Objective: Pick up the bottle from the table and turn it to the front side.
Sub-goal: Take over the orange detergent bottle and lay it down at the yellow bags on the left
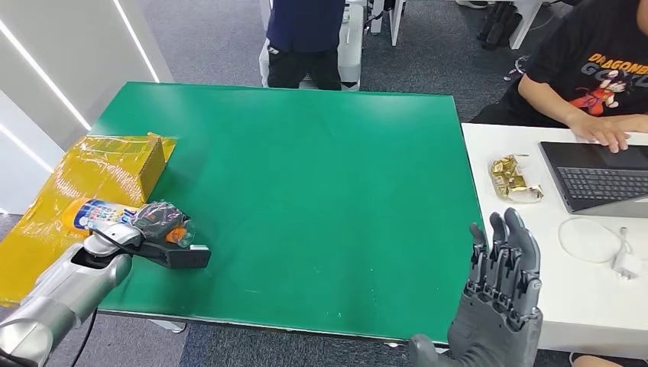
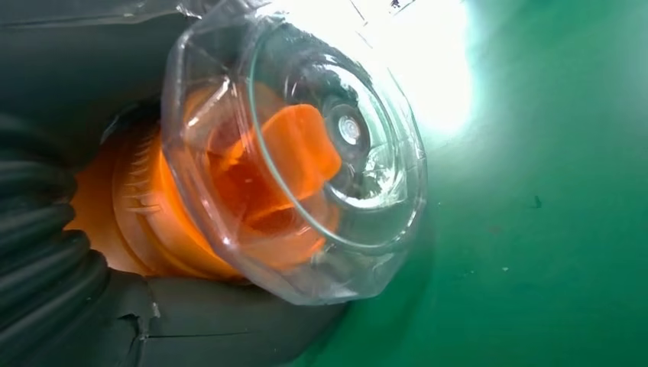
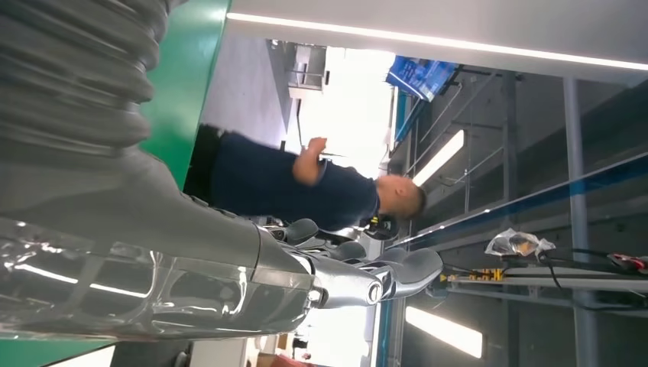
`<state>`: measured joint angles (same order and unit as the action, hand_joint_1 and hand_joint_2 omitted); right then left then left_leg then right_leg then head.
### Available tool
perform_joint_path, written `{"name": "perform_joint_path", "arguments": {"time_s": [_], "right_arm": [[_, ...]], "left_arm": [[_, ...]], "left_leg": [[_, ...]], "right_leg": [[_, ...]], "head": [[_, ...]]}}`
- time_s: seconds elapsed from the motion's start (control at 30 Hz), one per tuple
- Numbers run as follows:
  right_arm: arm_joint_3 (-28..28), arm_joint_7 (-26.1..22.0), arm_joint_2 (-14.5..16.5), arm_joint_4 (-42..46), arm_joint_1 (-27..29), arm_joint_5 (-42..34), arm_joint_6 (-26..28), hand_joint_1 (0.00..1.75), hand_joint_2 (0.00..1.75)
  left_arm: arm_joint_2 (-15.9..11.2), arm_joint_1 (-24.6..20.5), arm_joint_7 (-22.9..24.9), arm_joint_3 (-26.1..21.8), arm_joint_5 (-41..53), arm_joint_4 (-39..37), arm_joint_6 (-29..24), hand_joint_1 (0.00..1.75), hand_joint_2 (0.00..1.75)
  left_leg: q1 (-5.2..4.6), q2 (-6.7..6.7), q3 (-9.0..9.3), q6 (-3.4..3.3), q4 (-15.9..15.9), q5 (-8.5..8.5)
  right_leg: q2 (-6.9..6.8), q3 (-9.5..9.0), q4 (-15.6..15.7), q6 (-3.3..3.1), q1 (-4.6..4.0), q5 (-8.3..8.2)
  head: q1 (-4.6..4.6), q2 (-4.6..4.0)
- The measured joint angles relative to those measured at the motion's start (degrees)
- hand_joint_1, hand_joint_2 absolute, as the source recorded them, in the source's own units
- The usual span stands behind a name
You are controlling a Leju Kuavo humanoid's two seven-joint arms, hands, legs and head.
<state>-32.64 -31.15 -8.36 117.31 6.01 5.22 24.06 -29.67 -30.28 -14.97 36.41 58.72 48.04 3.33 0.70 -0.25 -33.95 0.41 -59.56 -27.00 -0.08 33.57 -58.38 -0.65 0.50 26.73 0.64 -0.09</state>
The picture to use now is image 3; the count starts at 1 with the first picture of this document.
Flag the long ceiling light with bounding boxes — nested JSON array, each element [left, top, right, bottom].
[[412, 129, 465, 187], [404, 306, 484, 359]]

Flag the wall light strip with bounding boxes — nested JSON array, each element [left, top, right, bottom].
[[225, 11, 648, 73]]

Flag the grey pillar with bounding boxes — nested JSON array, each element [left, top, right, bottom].
[[562, 76, 601, 367]]

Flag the blue banner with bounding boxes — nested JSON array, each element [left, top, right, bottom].
[[385, 55, 460, 102]]

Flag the plastic wrapped object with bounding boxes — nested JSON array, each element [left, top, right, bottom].
[[484, 227, 557, 258]]

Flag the yellow black rail clamps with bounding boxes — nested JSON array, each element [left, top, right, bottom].
[[468, 268, 506, 283]]

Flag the person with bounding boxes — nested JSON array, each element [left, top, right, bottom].
[[184, 123, 428, 232]]

